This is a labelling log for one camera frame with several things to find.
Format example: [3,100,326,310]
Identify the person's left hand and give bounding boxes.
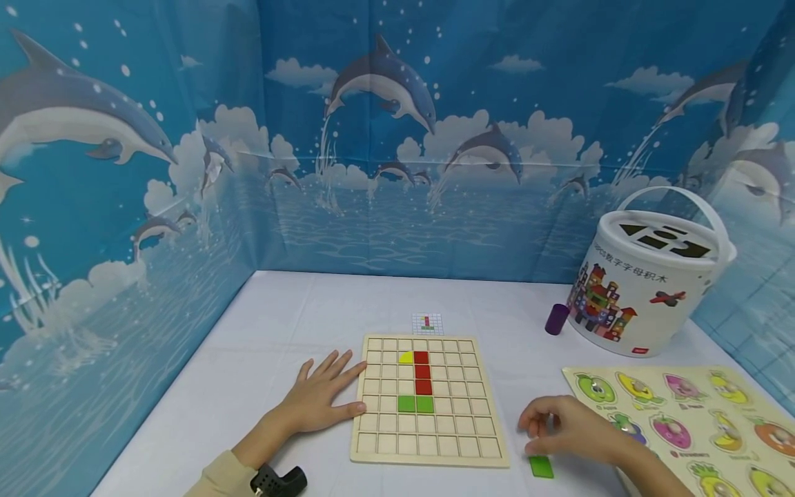
[267,349,368,438]

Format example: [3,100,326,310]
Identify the person's right hand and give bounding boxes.
[518,395,626,465]

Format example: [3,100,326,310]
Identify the person's right forearm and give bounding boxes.
[611,439,696,497]

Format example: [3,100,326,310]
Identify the person's left forearm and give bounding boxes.
[184,410,293,497]

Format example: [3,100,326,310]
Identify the wooden grid board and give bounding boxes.
[349,334,511,469]

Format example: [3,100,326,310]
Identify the small pattern card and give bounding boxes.
[411,313,445,337]

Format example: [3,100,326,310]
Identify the black wrist band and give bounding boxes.
[249,463,309,497]

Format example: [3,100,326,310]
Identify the purple cylinder block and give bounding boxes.
[544,303,571,337]

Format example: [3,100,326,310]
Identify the set of fruit puzzle pieces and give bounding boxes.
[573,371,795,497]

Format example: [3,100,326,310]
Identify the wooden fruit puzzle board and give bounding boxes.
[561,365,795,497]

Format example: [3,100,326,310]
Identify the white printed bucket with lid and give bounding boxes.
[565,186,739,359]

